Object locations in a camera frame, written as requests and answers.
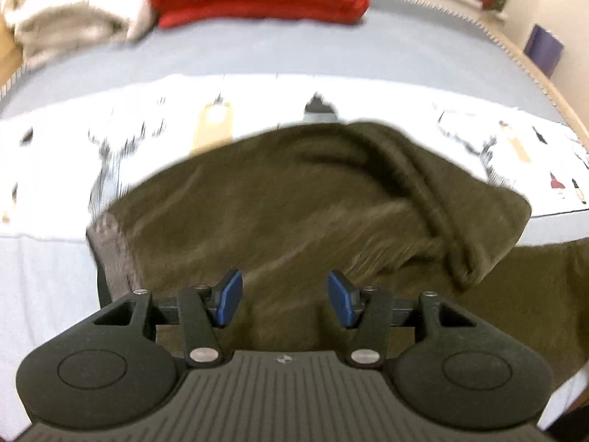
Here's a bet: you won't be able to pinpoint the cream fluffy blanket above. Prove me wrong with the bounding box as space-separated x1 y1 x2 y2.
0 0 155 73

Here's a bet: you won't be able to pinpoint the wooden bed frame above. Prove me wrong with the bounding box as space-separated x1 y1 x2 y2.
350 0 589 148

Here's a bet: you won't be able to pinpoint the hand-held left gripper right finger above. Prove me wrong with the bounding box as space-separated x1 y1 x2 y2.
326 270 480 370

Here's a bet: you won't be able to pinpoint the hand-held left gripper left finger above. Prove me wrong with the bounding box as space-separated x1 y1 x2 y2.
89 269 244 371

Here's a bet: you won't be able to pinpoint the olive brown corduroy pants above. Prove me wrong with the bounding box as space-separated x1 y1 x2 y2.
87 121 589 429

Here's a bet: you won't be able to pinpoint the purple box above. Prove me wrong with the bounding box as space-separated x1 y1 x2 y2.
524 23 565 75

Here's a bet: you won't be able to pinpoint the grey printed bed sheet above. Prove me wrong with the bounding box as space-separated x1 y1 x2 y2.
0 0 589 430

